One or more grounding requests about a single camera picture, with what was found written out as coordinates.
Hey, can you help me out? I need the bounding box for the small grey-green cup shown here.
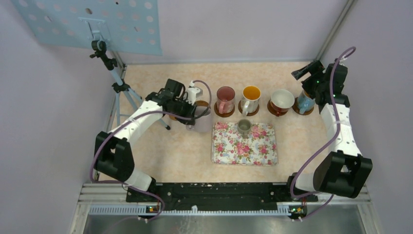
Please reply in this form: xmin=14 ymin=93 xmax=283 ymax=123
xmin=236 ymin=119 xmax=253 ymax=138

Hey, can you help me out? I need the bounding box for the brown coaster one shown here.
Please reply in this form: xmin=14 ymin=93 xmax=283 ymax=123
xmin=195 ymin=100 xmax=210 ymax=115

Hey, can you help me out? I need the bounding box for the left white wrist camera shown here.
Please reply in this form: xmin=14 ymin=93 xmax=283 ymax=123
xmin=186 ymin=81 xmax=203 ymax=105

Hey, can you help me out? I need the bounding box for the floral tray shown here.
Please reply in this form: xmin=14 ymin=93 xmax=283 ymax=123
xmin=211 ymin=122 xmax=278 ymax=166

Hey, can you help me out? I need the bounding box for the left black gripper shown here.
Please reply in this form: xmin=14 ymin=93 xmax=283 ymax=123
xmin=169 ymin=97 xmax=198 ymax=125

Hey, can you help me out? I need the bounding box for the blue tripod stand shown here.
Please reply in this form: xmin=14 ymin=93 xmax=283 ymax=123
xmin=89 ymin=39 xmax=171 ymax=131

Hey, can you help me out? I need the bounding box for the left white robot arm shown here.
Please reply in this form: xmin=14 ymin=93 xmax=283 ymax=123
xmin=92 ymin=79 xmax=203 ymax=202

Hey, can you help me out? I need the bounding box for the brown coaster two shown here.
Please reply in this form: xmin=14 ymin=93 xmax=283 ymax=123
xmin=214 ymin=103 xmax=235 ymax=117

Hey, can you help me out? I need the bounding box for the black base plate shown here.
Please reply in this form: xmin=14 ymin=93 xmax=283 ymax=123
xmin=125 ymin=182 xmax=319 ymax=212

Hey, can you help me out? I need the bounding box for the brown coaster six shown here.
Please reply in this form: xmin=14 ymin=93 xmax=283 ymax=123
xmin=292 ymin=97 xmax=314 ymax=116

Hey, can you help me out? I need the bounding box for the white cup red handle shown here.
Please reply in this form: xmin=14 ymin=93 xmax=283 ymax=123
xmin=270 ymin=89 xmax=295 ymax=108

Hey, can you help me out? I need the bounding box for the pink mug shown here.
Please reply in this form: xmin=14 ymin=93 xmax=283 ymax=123
xmin=217 ymin=86 xmax=235 ymax=114

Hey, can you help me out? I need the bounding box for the blue perforated board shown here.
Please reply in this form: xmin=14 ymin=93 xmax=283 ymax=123
xmin=12 ymin=0 xmax=163 ymax=56

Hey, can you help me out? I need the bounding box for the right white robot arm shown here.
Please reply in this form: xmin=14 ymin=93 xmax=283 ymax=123
xmin=285 ymin=60 xmax=373 ymax=201

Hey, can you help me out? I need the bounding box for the aluminium frame rail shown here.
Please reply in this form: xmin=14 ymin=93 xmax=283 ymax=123
xmin=70 ymin=182 xmax=383 ymax=234

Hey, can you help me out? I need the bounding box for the glass mug orange inside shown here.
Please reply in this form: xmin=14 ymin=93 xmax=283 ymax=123
xmin=239 ymin=86 xmax=261 ymax=116

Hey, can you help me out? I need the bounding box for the lilac mug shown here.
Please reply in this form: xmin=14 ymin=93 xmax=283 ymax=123
xmin=186 ymin=106 xmax=212 ymax=133

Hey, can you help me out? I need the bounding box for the brown coaster three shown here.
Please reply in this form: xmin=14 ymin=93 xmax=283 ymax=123
xmin=238 ymin=100 xmax=260 ymax=117

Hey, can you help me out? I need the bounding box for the blue mug yellow inside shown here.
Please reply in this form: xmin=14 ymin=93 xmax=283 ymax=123
xmin=297 ymin=90 xmax=316 ymax=114

